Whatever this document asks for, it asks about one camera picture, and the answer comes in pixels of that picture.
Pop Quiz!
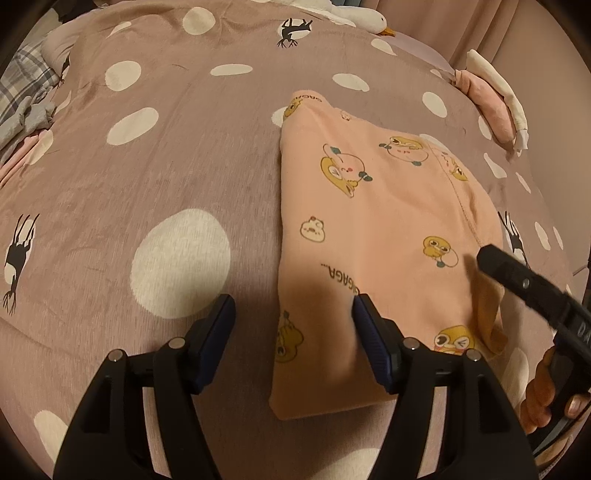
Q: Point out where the pink curtain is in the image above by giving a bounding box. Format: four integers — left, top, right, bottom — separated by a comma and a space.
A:
375, 0, 591, 79

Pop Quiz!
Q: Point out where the brown spotted deer print blanket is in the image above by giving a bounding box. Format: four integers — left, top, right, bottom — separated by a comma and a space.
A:
0, 0, 578, 480

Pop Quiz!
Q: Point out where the white plush toy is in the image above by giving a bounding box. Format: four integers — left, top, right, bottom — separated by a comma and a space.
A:
291, 0, 397, 38

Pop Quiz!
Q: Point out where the person's right hand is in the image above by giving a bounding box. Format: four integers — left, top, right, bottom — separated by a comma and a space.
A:
518, 345, 591, 435

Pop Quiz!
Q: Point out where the white folded garment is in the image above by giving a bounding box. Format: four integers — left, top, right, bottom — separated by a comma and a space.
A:
465, 48, 530, 152

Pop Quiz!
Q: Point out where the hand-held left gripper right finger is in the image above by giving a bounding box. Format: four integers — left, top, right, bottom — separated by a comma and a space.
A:
352, 294, 540, 480

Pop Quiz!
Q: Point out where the plaid grey white garment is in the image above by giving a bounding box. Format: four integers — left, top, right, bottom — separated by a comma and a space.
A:
0, 33, 63, 151

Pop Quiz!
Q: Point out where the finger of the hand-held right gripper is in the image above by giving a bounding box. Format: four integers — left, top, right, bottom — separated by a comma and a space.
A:
475, 244, 575, 330

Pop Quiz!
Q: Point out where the orange duck print pajama garment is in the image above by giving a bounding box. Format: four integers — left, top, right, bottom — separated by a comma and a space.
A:
269, 88, 509, 422

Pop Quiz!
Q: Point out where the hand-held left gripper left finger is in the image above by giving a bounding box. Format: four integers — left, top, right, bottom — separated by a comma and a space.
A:
53, 294, 237, 480

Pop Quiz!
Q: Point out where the pink folded garment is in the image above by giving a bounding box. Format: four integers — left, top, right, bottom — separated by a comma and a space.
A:
453, 68, 517, 145

